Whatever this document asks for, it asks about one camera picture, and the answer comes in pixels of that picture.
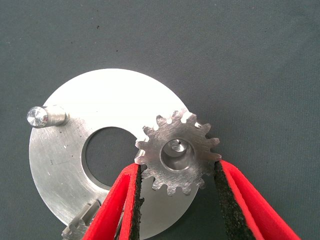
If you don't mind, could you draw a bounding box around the dark grey table cloth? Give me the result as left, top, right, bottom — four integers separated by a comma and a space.
0, 0, 320, 240

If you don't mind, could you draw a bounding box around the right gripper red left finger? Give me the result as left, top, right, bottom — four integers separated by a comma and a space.
82, 162, 145, 240

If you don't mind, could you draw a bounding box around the small steel planetary gear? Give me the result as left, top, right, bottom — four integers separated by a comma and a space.
61, 199, 101, 240
134, 109, 223, 197

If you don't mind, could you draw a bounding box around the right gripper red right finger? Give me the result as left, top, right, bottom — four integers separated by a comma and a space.
214, 159, 301, 240

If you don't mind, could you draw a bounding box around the round metal carrier plate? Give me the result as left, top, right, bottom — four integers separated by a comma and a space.
26, 68, 201, 240

